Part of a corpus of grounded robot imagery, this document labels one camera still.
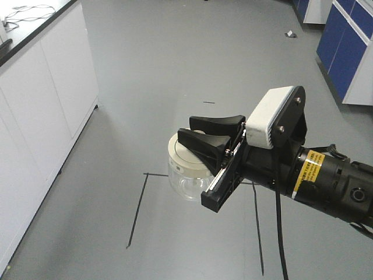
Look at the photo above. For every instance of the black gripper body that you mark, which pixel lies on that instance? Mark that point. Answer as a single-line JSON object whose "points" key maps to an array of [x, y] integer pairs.
{"points": [[273, 168]]}

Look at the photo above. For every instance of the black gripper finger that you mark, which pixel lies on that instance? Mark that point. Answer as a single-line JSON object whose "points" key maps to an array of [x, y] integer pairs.
{"points": [[209, 149], [227, 126]]}

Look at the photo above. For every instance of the glass jar with white lid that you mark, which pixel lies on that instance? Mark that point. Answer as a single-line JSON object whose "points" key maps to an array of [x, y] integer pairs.
{"points": [[187, 175]]}

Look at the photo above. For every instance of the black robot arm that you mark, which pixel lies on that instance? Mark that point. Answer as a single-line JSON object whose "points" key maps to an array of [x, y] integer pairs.
{"points": [[320, 178]]}

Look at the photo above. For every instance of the small grey floor debris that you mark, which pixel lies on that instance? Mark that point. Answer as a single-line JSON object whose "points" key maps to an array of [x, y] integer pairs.
{"points": [[290, 34]]}

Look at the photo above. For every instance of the blue lab cabinets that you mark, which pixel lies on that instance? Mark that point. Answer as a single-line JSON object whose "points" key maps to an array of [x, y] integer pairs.
{"points": [[345, 47]]}

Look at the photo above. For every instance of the white lab bench cabinet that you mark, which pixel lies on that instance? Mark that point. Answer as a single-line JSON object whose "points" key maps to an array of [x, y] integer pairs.
{"points": [[48, 92]]}

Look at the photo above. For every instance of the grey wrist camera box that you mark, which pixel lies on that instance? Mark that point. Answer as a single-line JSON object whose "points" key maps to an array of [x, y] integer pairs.
{"points": [[259, 124]]}

